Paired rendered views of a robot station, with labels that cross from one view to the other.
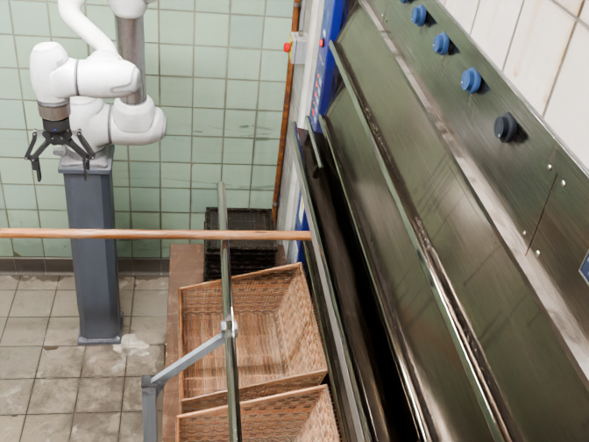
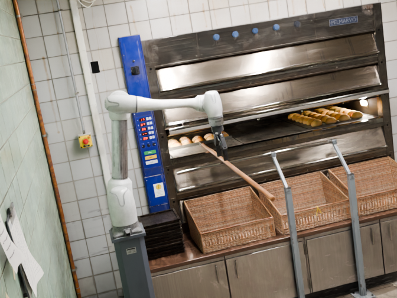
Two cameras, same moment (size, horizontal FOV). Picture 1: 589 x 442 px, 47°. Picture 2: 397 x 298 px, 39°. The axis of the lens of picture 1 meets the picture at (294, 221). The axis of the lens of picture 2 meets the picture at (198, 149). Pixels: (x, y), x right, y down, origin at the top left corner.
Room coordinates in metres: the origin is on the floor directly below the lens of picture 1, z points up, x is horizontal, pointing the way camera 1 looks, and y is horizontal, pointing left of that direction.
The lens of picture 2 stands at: (1.81, 4.15, 2.11)
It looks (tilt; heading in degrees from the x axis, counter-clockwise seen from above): 12 degrees down; 271
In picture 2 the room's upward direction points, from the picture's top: 9 degrees counter-clockwise
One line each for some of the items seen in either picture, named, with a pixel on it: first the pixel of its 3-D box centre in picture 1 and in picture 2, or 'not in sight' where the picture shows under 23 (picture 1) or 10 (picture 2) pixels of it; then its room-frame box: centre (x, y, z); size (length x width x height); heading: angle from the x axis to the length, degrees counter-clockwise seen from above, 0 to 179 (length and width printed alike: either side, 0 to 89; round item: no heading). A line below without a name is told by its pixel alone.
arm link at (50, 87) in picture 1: (54, 71); (212, 103); (1.73, 0.72, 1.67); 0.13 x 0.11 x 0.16; 100
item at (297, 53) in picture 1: (298, 47); (85, 140); (2.67, 0.08, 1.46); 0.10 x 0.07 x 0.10; 11
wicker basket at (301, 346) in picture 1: (245, 339); (228, 217); (1.73, 0.12, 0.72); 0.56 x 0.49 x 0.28; 13
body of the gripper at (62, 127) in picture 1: (57, 130); (218, 132); (1.72, 0.73, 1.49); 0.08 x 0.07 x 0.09; 104
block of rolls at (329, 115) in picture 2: not in sight; (324, 115); (0.72, -0.81, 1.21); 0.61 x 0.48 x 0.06; 101
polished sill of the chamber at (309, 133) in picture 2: not in sight; (279, 139); (1.21, -0.28, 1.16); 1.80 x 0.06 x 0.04; 11
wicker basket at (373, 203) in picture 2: not in sight; (374, 184); (0.54, -0.12, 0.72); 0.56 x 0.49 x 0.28; 11
